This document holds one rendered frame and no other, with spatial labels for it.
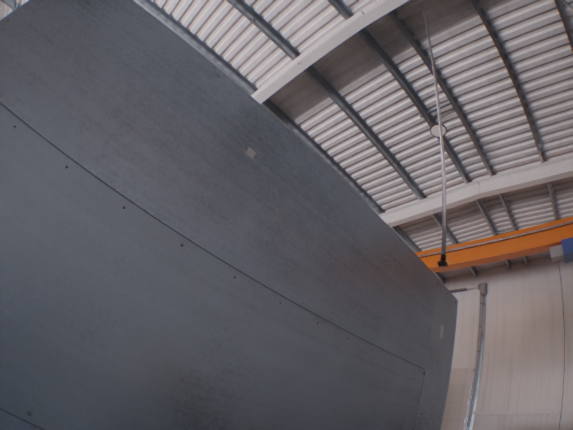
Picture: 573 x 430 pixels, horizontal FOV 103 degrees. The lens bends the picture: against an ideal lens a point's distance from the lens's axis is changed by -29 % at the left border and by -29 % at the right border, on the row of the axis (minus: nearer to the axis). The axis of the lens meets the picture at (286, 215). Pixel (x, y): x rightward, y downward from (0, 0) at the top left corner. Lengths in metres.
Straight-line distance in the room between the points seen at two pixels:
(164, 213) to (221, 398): 0.49
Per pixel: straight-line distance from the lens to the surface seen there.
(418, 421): 1.78
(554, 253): 8.39
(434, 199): 8.85
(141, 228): 0.77
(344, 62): 6.69
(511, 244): 8.71
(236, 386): 0.88
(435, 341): 1.88
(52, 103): 0.85
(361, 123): 7.39
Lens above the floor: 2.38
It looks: 31 degrees up
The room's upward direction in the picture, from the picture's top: 19 degrees clockwise
